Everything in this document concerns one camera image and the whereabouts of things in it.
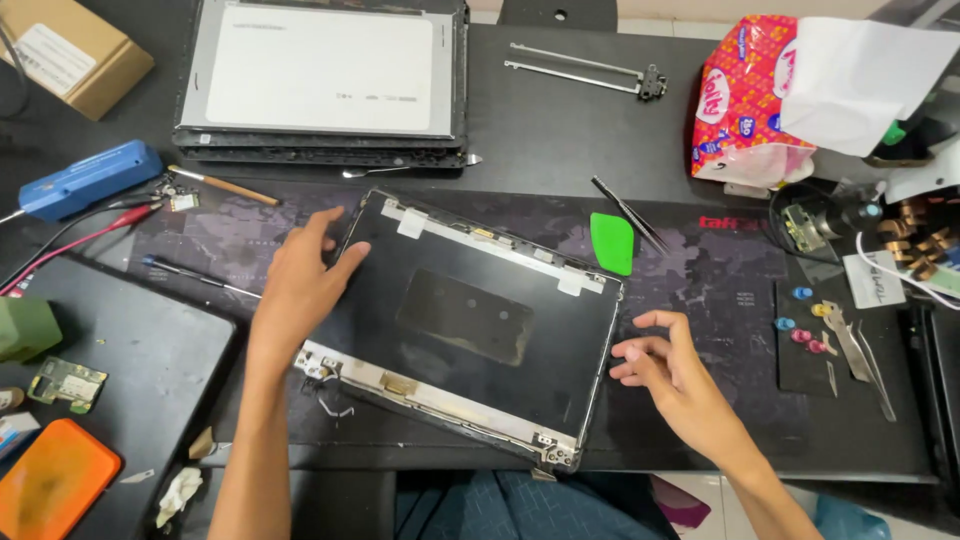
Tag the person's right hand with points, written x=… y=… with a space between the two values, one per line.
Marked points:
x=686 y=382

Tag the person's left hand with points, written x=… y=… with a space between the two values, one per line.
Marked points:
x=296 y=289

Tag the person's right fingers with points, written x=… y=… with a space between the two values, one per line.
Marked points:
x=645 y=349

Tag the black laptop lid cover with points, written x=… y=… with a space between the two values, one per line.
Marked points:
x=480 y=352

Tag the black map print desk mat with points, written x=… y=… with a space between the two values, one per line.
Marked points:
x=697 y=270

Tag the green plastic pry tool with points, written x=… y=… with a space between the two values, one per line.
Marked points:
x=613 y=244

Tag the black tweezers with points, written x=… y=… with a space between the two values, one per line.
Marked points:
x=630 y=215

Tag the blue screw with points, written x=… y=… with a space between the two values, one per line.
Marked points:
x=784 y=324
x=802 y=292

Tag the small black screw mat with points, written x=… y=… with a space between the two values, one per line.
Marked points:
x=799 y=371

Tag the pink screw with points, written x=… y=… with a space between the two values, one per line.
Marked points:
x=816 y=346
x=801 y=335

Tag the yellow screw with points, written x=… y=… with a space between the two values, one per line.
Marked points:
x=821 y=309

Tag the small metal blade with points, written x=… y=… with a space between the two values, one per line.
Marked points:
x=832 y=379

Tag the small green circuit module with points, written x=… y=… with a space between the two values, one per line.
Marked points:
x=802 y=227

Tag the person's blue jeans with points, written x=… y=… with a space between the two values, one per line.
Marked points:
x=525 y=510

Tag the wide silver tweezers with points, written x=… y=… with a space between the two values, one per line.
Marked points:
x=847 y=341

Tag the thin silver tweezers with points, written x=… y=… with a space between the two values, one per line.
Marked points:
x=877 y=375

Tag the white paper note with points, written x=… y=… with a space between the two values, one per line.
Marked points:
x=874 y=283

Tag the red tissue pack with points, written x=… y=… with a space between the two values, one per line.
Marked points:
x=739 y=97

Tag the blue plastic bag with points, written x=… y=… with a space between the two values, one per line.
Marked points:
x=851 y=521

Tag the copper coil device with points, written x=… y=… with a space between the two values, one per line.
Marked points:
x=919 y=232

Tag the metal spudger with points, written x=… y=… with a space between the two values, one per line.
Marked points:
x=375 y=171

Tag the white microscope stand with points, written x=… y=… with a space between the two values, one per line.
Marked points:
x=926 y=176

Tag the white tissue sheet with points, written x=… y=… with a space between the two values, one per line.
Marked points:
x=855 y=82

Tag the stack of laptop screen panels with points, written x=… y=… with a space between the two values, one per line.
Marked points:
x=322 y=75

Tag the beige plastic pick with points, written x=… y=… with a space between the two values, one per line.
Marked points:
x=201 y=444

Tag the blue tipped screwdriver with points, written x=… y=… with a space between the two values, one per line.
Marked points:
x=195 y=276

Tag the small chip board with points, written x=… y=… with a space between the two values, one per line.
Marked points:
x=184 y=202

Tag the crumpled white tissue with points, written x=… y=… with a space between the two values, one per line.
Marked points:
x=178 y=495

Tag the black laptop base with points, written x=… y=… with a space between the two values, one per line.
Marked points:
x=142 y=360

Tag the red test probe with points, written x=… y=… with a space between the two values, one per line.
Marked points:
x=90 y=234

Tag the green circuit board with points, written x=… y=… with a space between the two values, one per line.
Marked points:
x=67 y=384

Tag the blue handheld tool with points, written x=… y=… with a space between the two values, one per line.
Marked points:
x=90 y=180

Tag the black test probe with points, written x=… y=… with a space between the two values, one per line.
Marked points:
x=67 y=229

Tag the orange plastic case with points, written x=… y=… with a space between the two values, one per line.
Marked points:
x=52 y=484

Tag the green block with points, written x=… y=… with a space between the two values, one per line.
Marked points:
x=26 y=328

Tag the small white box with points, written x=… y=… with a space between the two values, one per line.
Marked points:
x=16 y=433

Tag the brown cardboard box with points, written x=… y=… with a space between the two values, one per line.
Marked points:
x=71 y=56

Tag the metal hinge bracket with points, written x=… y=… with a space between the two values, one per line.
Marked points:
x=577 y=58
x=577 y=79

